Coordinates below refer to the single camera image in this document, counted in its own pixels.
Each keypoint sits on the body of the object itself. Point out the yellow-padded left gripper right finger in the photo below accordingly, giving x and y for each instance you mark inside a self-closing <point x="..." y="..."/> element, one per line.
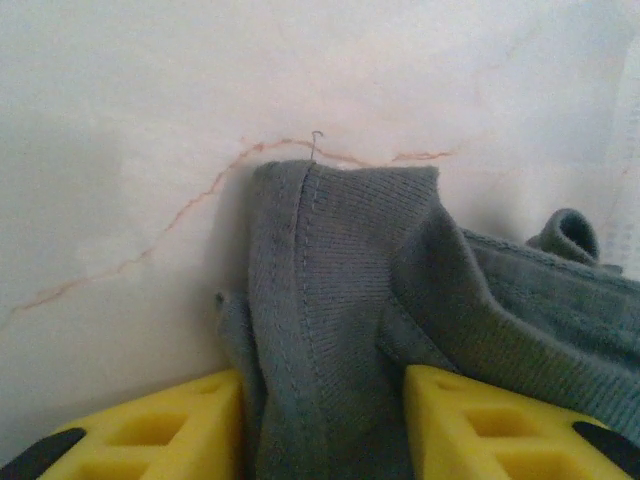
<point x="450" y="440"/>

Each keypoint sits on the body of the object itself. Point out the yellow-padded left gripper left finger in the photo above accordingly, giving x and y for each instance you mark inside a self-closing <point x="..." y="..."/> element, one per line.
<point x="200" y="440"/>

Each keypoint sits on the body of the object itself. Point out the grey t-shirt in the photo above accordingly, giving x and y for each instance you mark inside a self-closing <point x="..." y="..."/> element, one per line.
<point x="350" y="280"/>

